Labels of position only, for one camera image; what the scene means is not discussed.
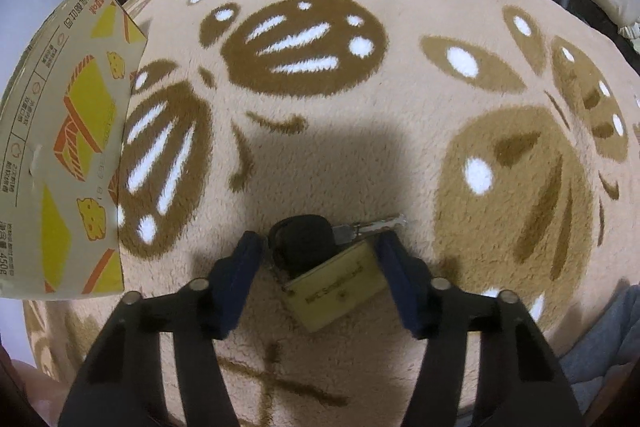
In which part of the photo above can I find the black car key with tag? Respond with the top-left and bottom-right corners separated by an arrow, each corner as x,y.
267,213 -> 407,333

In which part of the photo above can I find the cardboard box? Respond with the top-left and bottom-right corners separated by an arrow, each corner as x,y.
1,0 -> 146,300

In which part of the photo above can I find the beige patterned rug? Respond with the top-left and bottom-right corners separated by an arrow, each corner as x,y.
25,0 -> 639,426

